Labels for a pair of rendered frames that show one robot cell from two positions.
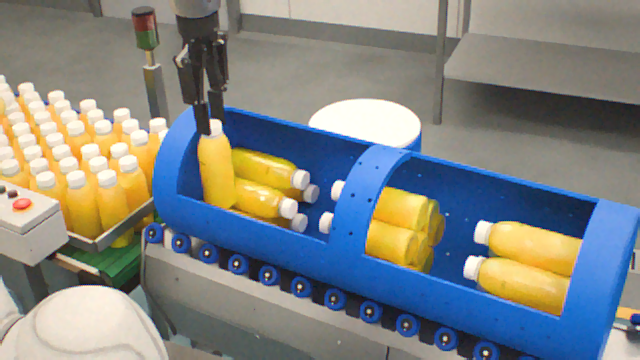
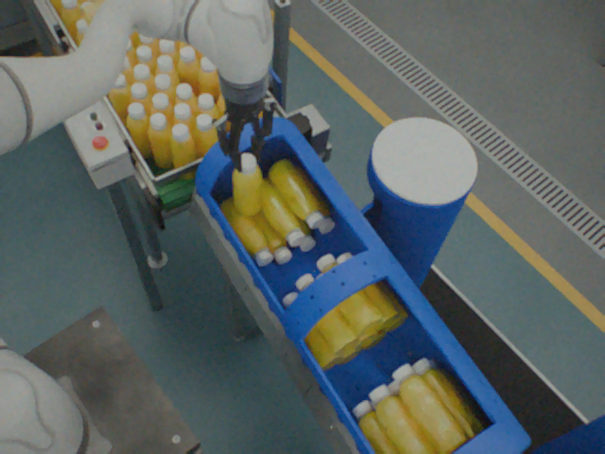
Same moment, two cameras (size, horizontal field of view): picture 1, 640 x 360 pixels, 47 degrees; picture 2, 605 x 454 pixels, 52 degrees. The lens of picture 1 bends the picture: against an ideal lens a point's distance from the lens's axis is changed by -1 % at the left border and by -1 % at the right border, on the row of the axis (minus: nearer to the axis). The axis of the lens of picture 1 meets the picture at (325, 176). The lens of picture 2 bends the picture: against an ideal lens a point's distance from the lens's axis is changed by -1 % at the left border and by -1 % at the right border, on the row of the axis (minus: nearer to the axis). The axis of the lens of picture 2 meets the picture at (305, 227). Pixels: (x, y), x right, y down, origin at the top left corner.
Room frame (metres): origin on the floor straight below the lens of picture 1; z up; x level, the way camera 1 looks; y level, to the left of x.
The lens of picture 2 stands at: (0.57, -0.20, 2.35)
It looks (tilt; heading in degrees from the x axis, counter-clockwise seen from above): 60 degrees down; 21
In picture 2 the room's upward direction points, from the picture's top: 7 degrees clockwise
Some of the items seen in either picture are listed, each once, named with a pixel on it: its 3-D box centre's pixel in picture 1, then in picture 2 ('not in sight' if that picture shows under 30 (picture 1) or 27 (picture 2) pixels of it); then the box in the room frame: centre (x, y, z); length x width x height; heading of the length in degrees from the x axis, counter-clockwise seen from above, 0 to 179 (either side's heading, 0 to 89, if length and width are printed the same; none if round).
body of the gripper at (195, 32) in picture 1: (199, 35); (244, 105); (1.24, 0.22, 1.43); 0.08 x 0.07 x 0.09; 149
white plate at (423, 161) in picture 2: (364, 125); (424, 159); (1.61, -0.10, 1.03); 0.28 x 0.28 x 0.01
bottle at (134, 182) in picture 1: (134, 196); (207, 143); (1.41, 0.44, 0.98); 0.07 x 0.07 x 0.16
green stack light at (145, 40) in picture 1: (146, 36); not in sight; (1.88, 0.47, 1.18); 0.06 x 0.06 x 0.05
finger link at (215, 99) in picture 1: (216, 107); (255, 149); (1.26, 0.20, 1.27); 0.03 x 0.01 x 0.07; 59
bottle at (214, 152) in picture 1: (216, 167); (247, 186); (1.24, 0.21, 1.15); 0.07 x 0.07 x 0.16
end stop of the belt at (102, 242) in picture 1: (157, 199); (224, 152); (1.41, 0.39, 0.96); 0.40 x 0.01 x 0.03; 149
